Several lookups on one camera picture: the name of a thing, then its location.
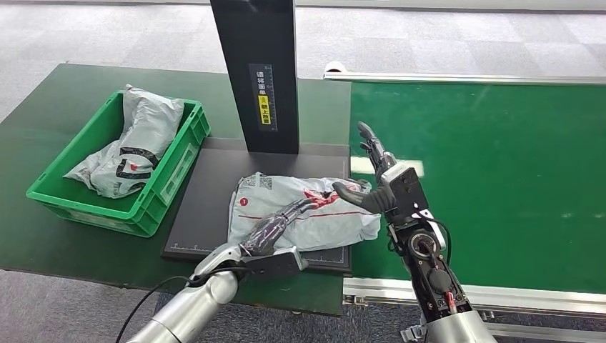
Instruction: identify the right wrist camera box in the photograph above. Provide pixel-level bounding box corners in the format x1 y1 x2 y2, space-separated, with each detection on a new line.
380 162 430 224

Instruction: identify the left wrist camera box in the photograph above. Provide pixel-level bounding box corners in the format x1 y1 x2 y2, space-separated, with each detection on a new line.
244 246 309 280

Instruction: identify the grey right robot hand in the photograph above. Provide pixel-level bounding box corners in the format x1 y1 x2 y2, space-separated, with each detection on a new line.
332 121 399 215

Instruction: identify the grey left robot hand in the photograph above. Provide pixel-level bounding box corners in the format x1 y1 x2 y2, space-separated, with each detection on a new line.
239 199 320 257

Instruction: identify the green conveyor belt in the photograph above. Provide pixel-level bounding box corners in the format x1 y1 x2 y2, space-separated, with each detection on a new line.
349 81 606 294

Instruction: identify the black and yellow label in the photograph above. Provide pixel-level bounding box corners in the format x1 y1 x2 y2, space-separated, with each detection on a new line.
248 62 279 132

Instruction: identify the green plastic crate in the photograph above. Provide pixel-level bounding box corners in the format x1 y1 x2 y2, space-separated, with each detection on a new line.
26 89 211 239

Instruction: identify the metal conveyor bracket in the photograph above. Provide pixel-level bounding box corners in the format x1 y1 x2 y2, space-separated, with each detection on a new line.
399 309 429 343

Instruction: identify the grey package with black print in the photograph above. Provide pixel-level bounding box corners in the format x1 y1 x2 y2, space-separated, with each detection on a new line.
62 84 186 200

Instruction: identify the black scanner base plate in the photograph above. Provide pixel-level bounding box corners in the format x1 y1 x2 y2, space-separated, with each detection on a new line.
162 137 353 274

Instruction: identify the aluminium conveyor side rail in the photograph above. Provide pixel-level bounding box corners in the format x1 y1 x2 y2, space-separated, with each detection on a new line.
322 71 606 86
342 277 606 317

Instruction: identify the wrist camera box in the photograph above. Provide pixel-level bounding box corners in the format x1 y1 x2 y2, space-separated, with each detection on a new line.
244 246 309 280
380 162 430 224

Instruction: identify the grey package with red print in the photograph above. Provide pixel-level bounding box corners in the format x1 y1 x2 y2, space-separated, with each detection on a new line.
227 172 382 253

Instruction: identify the black scanner column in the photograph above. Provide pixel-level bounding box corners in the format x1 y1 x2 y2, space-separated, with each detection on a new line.
209 0 301 155

